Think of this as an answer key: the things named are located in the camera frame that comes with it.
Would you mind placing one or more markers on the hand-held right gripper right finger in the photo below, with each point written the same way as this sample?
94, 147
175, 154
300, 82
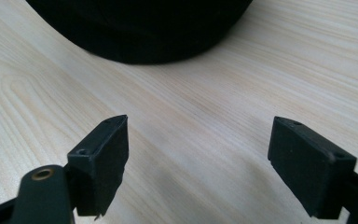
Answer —
307, 168

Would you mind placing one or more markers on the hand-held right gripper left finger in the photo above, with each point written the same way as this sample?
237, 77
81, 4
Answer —
101, 168

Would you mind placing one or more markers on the black round fabric object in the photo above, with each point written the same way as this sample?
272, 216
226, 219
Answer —
140, 28

